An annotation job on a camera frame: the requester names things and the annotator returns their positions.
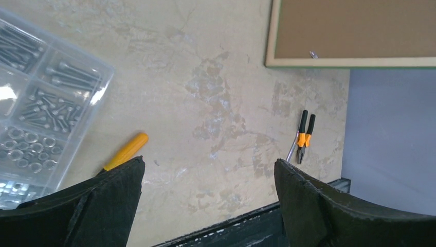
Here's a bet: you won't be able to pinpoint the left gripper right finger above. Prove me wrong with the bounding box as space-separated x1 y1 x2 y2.
274 159 435 246

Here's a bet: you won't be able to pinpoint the orange handle screwdriver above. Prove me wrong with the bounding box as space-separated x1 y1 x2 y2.
97 132 149 175

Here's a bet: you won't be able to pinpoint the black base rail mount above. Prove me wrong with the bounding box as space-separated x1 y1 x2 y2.
153 177 352 247

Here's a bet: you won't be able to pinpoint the clear plastic screw box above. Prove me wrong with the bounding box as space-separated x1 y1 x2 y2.
1 9 114 210

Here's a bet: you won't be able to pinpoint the small silver wrench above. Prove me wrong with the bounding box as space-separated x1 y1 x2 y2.
286 130 300 163

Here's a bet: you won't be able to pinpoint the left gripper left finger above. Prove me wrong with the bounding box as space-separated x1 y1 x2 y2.
1 156 146 246

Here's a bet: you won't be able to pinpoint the green picture frame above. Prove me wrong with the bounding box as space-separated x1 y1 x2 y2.
265 1 435 68

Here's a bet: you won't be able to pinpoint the orange black pliers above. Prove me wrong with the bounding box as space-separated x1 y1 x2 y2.
297 110 316 164

